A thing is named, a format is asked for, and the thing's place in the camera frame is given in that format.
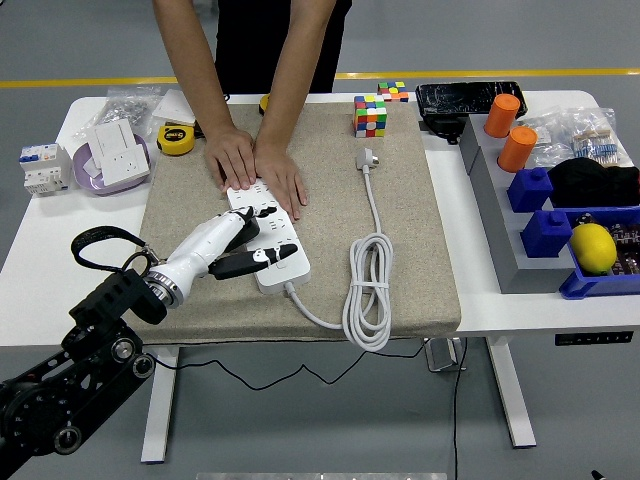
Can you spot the person's left hand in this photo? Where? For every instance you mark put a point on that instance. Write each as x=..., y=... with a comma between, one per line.
x=282, y=177

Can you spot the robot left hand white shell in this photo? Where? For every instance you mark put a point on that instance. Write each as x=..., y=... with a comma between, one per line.
x=200, y=250

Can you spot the person's right hand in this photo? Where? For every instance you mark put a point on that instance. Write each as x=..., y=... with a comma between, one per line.
x=232, y=157

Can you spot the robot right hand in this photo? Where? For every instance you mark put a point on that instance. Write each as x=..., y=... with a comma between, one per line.
x=598, y=475

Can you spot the white power strip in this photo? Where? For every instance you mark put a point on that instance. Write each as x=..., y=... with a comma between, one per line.
x=292, y=276

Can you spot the person's left forearm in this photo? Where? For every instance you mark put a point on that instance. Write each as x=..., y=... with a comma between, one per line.
x=295, y=75

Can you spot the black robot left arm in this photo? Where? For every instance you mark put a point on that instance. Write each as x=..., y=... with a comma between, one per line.
x=100, y=310

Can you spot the person's right forearm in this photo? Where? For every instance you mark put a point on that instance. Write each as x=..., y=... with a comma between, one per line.
x=195, y=65

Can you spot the yellow tape measure grey button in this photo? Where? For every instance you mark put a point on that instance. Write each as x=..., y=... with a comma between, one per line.
x=263, y=104

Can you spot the yellow black tape measure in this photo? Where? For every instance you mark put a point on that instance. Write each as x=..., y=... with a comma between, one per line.
x=175, y=140

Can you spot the grey-brown mat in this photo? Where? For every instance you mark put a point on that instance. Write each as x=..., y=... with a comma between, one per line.
x=325, y=225

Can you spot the large colourful puzzle cube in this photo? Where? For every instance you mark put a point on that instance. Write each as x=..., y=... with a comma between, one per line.
x=370, y=117

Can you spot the white table leg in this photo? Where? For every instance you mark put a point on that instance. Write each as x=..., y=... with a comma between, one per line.
x=515, y=400
x=160, y=415

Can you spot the person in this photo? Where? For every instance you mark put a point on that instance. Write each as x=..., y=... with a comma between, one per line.
x=270, y=45

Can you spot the clear bag of screws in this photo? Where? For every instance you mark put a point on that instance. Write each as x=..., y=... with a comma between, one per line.
x=122, y=107

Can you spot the black table control panel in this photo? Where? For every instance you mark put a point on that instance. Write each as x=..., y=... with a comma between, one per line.
x=592, y=339

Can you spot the purple bowl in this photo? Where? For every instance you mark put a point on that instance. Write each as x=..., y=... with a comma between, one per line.
x=85, y=175

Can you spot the small colourful puzzle cube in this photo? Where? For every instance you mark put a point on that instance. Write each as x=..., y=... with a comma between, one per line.
x=392, y=92

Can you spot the black power adapter block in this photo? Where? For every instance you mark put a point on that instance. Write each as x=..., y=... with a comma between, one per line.
x=442, y=127

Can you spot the white circuit breaker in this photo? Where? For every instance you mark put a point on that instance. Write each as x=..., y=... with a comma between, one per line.
x=45, y=170

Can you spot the blue plastic bin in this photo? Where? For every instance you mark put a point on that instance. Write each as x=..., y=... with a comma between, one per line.
x=600, y=287

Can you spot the black glossy tray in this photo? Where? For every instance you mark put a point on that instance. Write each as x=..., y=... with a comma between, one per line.
x=460, y=97

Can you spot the grey metal box under table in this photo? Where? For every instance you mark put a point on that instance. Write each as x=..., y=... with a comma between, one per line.
x=442, y=356

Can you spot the grey stepped block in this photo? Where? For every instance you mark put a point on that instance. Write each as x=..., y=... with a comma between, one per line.
x=500, y=235

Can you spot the yellow lemon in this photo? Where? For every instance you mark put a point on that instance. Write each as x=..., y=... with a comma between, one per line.
x=592, y=247

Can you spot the orange cylinder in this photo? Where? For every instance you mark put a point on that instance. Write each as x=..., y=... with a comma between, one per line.
x=502, y=117
x=517, y=150

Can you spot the blue plastic block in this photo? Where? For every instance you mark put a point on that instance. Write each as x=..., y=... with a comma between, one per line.
x=545, y=237
x=530, y=192

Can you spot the black cloth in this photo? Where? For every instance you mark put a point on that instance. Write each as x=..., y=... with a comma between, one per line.
x=590, y=182

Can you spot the clear bag of resistors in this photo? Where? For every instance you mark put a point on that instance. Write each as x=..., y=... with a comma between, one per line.
x=595, y=145

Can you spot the large white switch plate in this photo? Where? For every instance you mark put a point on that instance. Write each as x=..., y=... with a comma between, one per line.
x=172, y=107

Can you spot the white wall socket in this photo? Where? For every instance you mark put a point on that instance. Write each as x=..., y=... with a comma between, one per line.
x=125, y=165

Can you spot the small white switch plate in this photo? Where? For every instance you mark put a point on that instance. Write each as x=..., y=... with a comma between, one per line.
x=115, y=137

